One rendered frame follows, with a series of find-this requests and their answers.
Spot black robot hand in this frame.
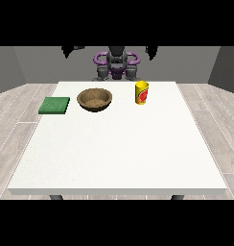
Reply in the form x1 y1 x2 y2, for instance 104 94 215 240
60 46 86 60
145 46 159 62

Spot yellow cup with melon print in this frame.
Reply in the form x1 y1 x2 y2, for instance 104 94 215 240
134 80 150 106

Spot brown wooden bowl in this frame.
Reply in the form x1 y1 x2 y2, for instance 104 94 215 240
76 87 113 112

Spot green square pad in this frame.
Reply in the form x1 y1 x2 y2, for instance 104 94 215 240
37 96 71 115

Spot grey robot trunk purple rings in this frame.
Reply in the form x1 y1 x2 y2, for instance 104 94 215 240
92 46 142 82

